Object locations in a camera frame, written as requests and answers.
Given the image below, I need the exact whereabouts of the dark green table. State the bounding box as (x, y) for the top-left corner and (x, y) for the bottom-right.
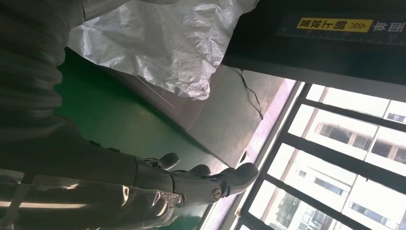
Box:
(54, 47), (229, 230)

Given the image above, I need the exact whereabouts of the black framed window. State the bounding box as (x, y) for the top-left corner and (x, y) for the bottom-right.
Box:
(235, 80), (406, 230)

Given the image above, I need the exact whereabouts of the black yellow instruction label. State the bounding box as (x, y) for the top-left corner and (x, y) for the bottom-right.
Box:
(276, 12), (406, 47)

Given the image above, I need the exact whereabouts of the dark grey scanner base plate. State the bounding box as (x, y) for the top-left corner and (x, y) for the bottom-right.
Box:
(104, 63), (288, 168)

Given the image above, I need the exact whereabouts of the thin black machine cable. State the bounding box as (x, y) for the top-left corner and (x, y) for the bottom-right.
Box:
(238, 69), (264, 121)

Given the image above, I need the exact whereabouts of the black scanner post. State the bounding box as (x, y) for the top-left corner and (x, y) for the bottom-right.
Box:
(222, 0), (406, 103)

